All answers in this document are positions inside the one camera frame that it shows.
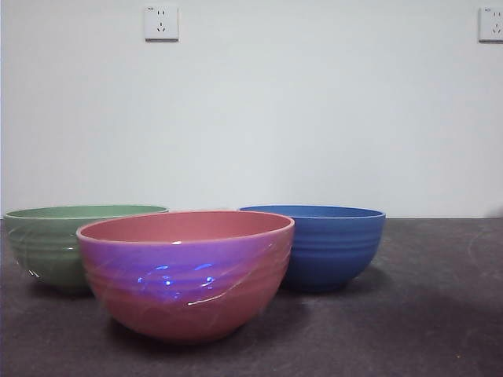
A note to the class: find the white wall socket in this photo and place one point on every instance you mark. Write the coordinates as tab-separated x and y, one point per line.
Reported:
492	25
161	23

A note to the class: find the blue ribbed bowl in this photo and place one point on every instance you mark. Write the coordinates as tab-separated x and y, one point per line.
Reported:
334	251

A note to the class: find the red ribbed bowl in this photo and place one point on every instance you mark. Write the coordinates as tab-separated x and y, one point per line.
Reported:
184	306

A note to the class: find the green ribbed bowl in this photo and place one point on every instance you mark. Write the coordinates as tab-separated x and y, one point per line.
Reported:
43	251

